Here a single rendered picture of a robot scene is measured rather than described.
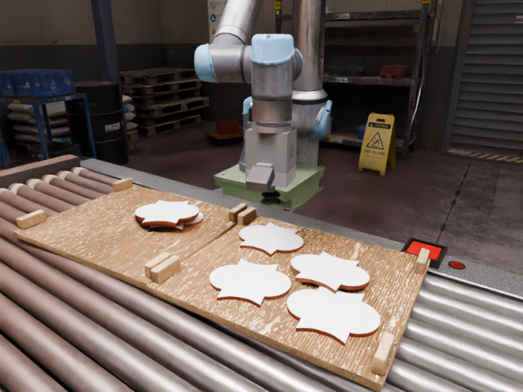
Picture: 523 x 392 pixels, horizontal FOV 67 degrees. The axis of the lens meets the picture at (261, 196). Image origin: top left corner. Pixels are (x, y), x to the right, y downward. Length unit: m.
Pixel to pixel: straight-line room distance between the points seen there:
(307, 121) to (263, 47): 0.48
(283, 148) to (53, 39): 5.58
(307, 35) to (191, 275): 0.69
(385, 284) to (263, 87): 0.41
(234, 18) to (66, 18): 5.46
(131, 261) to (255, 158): 0.31
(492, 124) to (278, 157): 4.64
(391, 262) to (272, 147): 0.32
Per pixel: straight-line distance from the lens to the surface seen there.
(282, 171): 0.74
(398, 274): 0.77
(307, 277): 0.70
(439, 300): 0.77
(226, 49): 0.85
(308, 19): 1.12
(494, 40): 5.21
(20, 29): 5.98
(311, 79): 1.14
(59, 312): 0.75
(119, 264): 0.81
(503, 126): 5.28
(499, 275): 0.89
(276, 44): 0.71
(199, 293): 0.69
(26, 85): 4.07
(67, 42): 6.28
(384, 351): 0.57
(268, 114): 0.72
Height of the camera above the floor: 1.34
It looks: 22 degrees down
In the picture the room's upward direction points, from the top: straight up
